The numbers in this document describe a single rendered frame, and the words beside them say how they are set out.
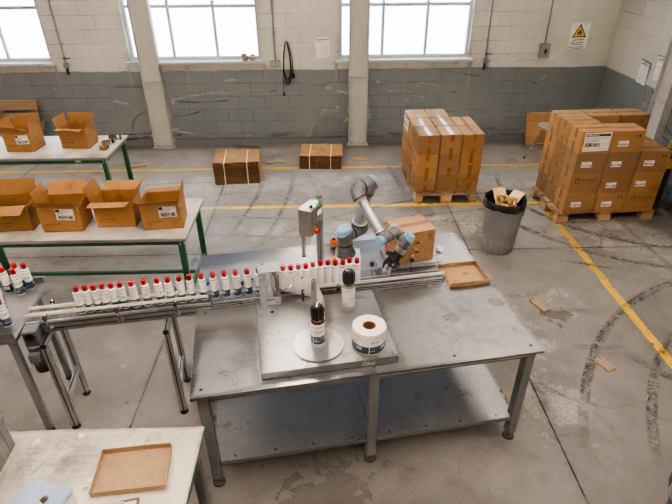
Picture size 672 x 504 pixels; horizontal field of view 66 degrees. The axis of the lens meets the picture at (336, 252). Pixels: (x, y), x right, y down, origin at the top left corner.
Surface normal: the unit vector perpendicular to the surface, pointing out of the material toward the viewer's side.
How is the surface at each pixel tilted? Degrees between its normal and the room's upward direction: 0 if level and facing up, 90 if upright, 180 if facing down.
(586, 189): 92
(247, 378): 0
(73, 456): 0
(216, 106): 90
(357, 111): 90
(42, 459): 0
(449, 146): 90
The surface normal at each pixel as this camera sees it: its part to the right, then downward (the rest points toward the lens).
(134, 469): 0.00, -0.85
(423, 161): 0.01, 0.50
